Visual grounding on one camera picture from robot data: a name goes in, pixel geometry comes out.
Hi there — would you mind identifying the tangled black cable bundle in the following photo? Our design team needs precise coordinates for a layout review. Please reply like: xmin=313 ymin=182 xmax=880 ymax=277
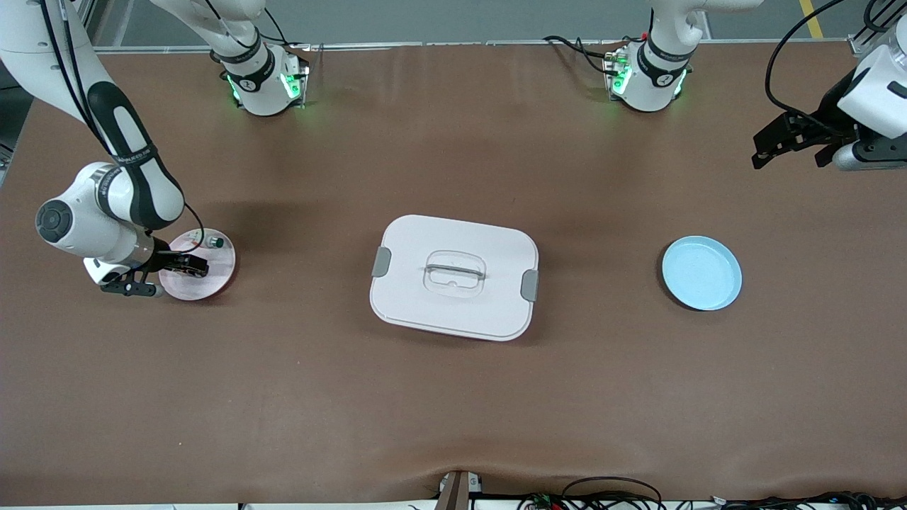
xmin=709 ymin=491 xmax=907 ymax=510

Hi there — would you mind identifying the looped black cable bundle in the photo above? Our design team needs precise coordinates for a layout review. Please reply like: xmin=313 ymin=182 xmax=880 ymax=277
xmin=517 ymin=476 xmax=667 ymax=510

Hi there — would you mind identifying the pink round plate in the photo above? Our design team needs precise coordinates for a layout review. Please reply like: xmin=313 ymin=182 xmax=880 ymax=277
xmin=159 ymin=228 xmax=237 ymax=302

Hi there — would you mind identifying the aluminium frame post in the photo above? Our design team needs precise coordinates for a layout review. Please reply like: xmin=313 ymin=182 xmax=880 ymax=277
xmin=67 ymin=0 xmax=100 ymax=54
xmin=849 ymin=0 xmax=907 ymax=56

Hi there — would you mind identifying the aluminium table edge rail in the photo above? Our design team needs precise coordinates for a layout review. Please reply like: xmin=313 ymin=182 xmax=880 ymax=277
xmin=92 ymin=39 xmax=851 ymax=55

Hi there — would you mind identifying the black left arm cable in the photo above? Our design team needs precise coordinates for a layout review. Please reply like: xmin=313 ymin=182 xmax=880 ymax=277
xmin=765 ymin=0 xmax=845 ymax=134

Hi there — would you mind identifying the white lidded storage box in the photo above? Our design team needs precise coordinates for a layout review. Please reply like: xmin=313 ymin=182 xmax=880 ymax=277
xmin=369 ymin=215 xmax=540 ymax=342

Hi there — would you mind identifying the light blue round plate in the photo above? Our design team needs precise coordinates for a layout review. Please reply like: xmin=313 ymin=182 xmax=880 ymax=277
xmin=662 ymin=236 xmax=743 ymax=312

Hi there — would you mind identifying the brown camera mount post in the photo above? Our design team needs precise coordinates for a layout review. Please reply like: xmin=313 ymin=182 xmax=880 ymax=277
xmin=436 ymin=470 xmax=484 ymax=510

